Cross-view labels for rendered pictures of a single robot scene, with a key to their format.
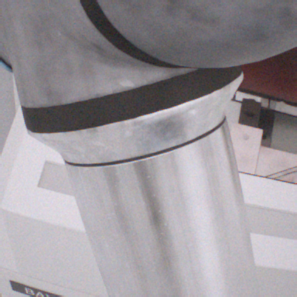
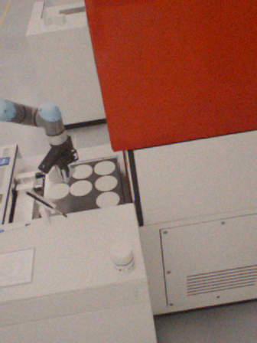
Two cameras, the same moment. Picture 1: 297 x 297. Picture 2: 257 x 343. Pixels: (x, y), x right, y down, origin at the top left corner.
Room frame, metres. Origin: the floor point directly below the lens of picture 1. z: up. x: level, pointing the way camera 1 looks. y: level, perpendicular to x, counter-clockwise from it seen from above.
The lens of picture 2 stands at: (0.69, -1.56, 2.03)
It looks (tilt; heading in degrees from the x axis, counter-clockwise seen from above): 41 degrees down; 79
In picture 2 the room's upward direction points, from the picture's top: 9 degrees counter-clockwise
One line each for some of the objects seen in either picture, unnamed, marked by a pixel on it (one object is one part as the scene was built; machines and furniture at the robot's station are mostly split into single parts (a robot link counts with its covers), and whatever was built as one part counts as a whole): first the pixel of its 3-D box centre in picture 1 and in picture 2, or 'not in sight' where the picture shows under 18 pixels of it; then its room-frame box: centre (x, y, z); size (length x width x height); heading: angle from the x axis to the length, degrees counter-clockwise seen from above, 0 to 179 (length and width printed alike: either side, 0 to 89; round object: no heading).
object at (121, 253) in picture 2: not in sight; (122, 257); (0.78, -0.80, 1.01); 0.07 x 0.07 x 0.10
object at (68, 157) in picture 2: not in sight; (63, 151); (0.69, -0.30, 1.13); 0.09 x 0.08 x 0.12; 30
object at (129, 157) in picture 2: not in sight; (124, 132); (0.99, -0.13, 1.02); 0.82 x 0.03 x 0.40; 79
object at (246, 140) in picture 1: (240, 165); (27, 177); (0.50, -0.09, 0.89); 0.08 x 0.03 x 0.03; 169
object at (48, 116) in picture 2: not in sight; (50, 119); (0.68, -0.30, 1.29); 0.09 x 0.08 x 0.11; 141
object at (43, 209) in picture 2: not in sight; (47, 210); (0.58, -0.50, 1.03); 0.06 x 0.04 x 0.13; 169
